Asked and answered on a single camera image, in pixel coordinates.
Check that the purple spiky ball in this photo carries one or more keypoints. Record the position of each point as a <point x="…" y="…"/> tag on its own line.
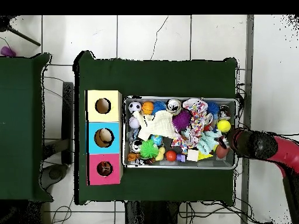
<point x="181" y="120"/>

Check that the colourful patterned cloth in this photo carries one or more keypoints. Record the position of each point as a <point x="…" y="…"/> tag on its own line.
<point x="197" y="119"/>

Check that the plain wooden cube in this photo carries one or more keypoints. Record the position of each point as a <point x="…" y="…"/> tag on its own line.
<point x="193" y="155"/>

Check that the light teal knitted cloth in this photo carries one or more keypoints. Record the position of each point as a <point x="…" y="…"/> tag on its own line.
<point x="208" y="140"/>

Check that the orange striped tiger toy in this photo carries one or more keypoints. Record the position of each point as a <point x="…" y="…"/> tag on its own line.
<point x="103" y="168"/>

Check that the dark red ball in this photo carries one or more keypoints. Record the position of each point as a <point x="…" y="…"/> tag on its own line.
<point x="221" y="151"/>

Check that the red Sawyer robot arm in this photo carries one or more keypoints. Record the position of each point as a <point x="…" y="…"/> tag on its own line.
<point x="266" y="147"/>

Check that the clear mesh bin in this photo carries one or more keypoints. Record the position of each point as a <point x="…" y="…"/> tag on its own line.
<point x="125" y="140"/>

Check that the wooden box with three holes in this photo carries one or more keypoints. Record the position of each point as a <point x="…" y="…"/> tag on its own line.
<point x="91" y="140"/>

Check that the cream knitted cloth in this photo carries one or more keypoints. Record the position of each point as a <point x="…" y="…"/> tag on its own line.
<point x="156" y="125"/>

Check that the small orange basketball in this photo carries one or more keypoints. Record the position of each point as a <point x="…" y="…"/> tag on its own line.
<point x="148" y="108"/>

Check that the small soccer ball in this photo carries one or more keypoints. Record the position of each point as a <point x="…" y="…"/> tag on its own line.
<point x="135" y="106"/>

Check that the green fuzzy toy with eyes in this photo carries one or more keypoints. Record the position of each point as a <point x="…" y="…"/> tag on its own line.
<point x="148" y="149"/>

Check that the small red ball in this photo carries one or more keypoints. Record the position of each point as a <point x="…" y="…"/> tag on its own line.
<point x="171" y="156"/>

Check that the blue spiky ball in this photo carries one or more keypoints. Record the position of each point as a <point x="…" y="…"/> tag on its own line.
<point x="214" y="108"/>

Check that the yellow ball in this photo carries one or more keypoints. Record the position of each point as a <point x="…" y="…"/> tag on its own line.
<point x="224" y="126"/>

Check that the green cloth side table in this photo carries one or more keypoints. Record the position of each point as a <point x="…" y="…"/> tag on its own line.
<point x="23" y="93"/>

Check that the black tripod leg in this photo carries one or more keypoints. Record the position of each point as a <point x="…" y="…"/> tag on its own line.
<point x="23" y="36"/>

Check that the purple plastic cup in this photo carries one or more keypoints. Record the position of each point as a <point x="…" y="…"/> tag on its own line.
<point x="7" y="51"/>

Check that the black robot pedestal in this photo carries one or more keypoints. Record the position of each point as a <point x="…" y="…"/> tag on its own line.
<point x="154" y="214"/>

